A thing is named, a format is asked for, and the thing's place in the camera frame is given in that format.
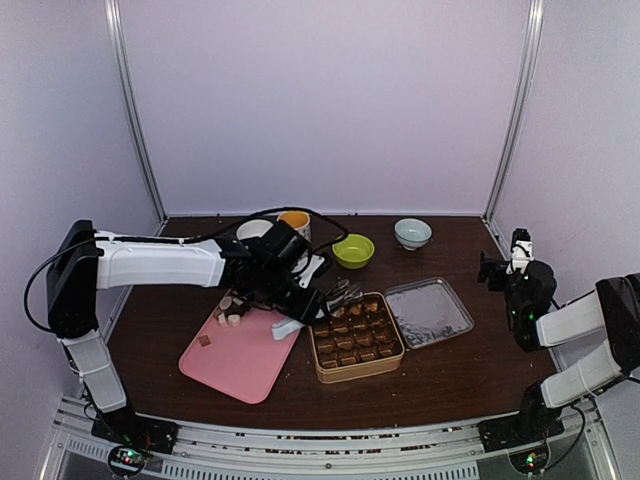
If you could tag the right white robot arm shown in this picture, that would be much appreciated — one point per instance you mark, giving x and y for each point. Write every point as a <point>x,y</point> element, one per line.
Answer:
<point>528,286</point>

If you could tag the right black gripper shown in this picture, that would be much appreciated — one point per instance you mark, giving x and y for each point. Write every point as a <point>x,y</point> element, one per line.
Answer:
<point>487,264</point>

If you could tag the left aluminium frame post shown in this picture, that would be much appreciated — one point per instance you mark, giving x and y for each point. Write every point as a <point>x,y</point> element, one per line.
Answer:
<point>117,37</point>

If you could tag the left circuit board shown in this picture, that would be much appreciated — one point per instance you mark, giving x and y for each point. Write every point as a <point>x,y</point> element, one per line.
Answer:
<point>125,461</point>

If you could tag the gold chocolate tin box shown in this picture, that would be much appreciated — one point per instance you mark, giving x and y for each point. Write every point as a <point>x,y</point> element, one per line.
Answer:
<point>362,341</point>

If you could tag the pale blue ceramic bowl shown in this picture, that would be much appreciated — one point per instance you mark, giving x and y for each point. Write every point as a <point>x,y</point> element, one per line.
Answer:
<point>412,233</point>

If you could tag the white metal tongs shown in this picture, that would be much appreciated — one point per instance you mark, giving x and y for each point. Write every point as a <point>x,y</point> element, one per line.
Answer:
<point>341,294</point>

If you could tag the pink plastic tray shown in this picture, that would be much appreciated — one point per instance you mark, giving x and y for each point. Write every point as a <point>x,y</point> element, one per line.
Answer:
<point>243,360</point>

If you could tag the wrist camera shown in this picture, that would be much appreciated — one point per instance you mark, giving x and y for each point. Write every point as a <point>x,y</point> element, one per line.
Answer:
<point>309,267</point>
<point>521,251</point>

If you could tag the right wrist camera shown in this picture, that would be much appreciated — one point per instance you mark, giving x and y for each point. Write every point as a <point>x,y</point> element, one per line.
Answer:
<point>521,251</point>

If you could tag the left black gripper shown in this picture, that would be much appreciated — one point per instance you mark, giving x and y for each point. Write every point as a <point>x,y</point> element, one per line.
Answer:
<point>308,308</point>

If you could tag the right circuit board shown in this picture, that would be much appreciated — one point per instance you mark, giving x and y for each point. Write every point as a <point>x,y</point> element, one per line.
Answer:
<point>530,462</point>

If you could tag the bear print tin lid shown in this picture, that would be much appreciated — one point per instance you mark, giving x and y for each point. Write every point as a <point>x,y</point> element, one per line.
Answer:
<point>428,312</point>

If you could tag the circuit board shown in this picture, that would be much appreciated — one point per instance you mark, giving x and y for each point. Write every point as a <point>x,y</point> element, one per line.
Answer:
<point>125,461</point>
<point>530,462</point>

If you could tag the aluminium frame post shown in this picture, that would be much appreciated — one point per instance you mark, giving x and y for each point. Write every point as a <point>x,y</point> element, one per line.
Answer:
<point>117,37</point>
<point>527,69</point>

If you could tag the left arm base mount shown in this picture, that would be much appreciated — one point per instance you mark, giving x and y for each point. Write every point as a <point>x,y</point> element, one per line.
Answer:
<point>142,433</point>

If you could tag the right aluminium frame post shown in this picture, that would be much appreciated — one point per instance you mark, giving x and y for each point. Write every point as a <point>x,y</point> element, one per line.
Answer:
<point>527,69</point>

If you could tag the white patterned mug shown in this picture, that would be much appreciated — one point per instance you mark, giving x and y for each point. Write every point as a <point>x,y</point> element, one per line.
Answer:
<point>297,223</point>

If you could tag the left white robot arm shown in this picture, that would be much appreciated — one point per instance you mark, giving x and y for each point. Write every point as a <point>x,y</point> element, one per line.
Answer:
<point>263,268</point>

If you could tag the white dark blue bowl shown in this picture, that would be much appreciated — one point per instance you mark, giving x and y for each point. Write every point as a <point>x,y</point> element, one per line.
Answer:
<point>254,228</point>

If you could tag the lime green bowl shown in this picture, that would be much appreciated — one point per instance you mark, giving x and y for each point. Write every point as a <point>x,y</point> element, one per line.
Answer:
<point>354,252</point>

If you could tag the front aluminium rail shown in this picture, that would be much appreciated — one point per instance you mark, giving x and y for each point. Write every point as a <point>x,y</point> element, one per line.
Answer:
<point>452,450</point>

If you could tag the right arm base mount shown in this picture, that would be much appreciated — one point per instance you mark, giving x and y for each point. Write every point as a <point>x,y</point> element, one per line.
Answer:
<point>510,432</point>

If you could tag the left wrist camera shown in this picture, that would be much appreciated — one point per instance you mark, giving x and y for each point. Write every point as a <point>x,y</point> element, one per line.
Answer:
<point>309,267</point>

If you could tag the brown chocolate on tray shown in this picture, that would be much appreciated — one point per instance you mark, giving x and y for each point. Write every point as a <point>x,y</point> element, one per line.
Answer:
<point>204,341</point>

